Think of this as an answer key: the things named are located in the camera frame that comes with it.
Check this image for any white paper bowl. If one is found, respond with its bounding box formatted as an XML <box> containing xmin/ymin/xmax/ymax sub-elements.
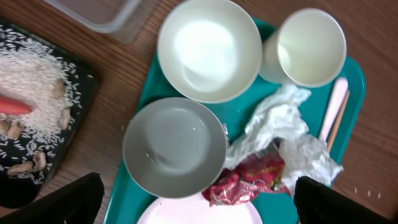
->
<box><xmin>157</xmin><ymin>0</ymin><xmax>262</xmax><ymax>103</ymax></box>

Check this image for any crumpled white tissue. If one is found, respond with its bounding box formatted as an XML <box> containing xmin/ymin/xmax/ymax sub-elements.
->
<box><xmin>223</xmin><ymin>85</ymin><xmax>343</xmax><ymax>195</ymax></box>

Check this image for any white paper cup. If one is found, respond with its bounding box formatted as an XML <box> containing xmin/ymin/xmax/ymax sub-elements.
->
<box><xmin>259</xmin><ymin>8</ymin><xmax>347</xmax><ymax>88</ymax></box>

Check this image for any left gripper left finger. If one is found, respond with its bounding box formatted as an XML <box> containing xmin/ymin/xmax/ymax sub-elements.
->
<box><xmin>1</xmin><ymin>172</ymin><xmax>104</xmax><ymax>224</ymax></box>

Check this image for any black food waste tray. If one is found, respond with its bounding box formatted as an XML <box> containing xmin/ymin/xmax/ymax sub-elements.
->
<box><xmin>1</xmin><ymin>18</ymin><xmax>99</xmax><ymax>208</ymax></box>

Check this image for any white plastic fork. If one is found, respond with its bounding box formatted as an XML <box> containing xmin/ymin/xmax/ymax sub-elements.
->
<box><xmin>318</xmin><ymin>77</ymin><xmax>348</xmax><ymax>142</ymax></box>

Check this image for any clear plastic bin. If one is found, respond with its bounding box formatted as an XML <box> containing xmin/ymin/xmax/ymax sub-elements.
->
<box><xmin>45</xmin><ymin>0</ymin><xmax>159</xmax><ymax>44</ymax></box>

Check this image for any pile of white rice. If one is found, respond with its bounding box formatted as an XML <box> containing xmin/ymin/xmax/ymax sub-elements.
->
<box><xmin>0</xmin><ymin>26</ymin><xmax>94</xmax><ymax>184</ymax></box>

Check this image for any wooden chopstick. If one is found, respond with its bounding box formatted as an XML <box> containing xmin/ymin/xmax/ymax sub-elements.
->
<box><xmin>328</xmin><ymin>90</ymin><xmax>350</xmax><ymax>151</ymax></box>

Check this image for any red snack wrapper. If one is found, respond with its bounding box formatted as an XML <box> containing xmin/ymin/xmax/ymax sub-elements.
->
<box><xmin>201</xmin><ymin>143</ymin><xmax>289</xmax><ymax>207</ymax></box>

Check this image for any pink round plate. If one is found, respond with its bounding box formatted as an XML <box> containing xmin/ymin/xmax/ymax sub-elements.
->
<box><xmin>137</xmin><ymin>194</ymin><xmax>262</xmax><ymax>224</ymax></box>

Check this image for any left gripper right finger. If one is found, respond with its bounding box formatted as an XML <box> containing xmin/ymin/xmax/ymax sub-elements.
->
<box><xmin>294</xmin><ymin>176</ymin><xmax>392</xmax><ymax>224</ymax></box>

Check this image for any orange carrot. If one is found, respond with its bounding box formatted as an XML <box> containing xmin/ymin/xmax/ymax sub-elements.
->
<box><xmin>0</xmin><ymin>96</ymin><xmax>32</xmax><ymax>115</ymax></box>

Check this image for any grey melamine bowl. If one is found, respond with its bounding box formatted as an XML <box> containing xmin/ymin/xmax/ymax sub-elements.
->
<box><xmin>123</xmin><ymin>97</ymin><xmax>228</xmax><ymax>198</ymax></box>

